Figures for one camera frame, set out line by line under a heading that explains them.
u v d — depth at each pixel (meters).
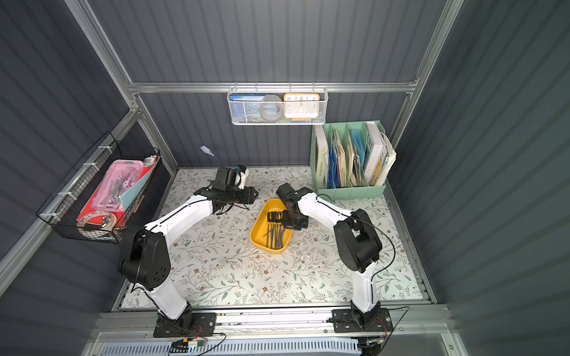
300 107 0.89
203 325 0.74
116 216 0.68
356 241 0.51
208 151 0.97
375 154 0.96
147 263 0.48
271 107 0.90
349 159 0.96
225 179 0.70
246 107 0.84
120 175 0.75
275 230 0.96
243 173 0.83
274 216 0.97
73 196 0.64
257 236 0.96
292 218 0.78
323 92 0.89
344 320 0.73
